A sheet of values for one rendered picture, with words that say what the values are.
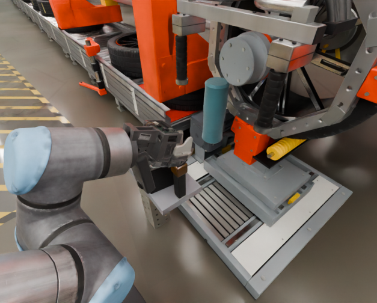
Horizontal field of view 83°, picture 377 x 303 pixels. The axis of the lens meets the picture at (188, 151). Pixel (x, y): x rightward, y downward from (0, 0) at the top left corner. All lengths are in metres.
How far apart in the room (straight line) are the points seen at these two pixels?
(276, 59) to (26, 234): 0.52
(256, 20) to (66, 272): 0.53
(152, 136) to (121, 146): 0.08
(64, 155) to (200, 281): 0.90
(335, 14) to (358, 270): 1.12
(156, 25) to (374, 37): 0.72
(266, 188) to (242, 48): 0.72
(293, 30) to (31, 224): 0.55
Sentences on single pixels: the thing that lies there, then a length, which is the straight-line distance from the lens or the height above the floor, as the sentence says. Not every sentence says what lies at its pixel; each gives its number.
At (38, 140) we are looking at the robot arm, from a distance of 0.34.
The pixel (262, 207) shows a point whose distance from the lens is 1.16.
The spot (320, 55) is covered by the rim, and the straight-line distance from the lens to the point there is 0.81.
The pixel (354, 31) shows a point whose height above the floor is 0.85.
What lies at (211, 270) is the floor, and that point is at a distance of 1.13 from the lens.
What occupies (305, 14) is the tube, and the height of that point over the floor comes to 0.99.
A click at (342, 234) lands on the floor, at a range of 1.44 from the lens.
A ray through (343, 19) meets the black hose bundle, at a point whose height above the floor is 0.98.
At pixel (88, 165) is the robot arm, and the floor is 0.84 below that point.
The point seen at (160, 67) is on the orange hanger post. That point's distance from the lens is 1.05.
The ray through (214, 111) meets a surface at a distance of 0.82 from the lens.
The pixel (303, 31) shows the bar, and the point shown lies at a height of 0.97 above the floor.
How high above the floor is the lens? 1.07
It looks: 42 degrees down
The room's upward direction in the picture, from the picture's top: straight up
